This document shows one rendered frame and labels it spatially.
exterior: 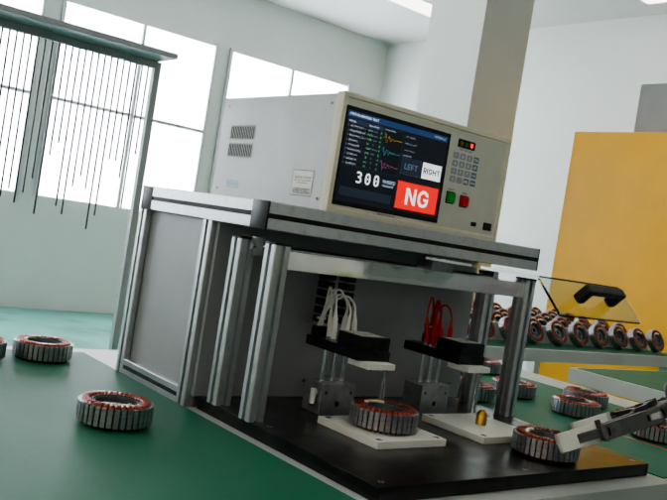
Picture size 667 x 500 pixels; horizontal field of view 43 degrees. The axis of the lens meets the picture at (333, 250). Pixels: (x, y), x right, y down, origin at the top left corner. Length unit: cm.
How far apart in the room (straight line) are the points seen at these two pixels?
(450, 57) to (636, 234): 167
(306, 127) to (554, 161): 655
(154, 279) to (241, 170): 27
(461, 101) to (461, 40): 41
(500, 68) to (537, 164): 250
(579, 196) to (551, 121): 270
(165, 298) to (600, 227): 403
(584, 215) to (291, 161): 402
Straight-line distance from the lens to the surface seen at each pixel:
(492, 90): 566
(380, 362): 142
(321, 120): 147
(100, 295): 814
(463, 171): 163
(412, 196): 154
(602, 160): 542
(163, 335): 159
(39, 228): 785
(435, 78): 578
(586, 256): 538
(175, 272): 157
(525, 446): 145
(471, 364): 159
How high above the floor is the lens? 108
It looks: 1 degrees down
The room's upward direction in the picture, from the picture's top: 9 degrees clockwise
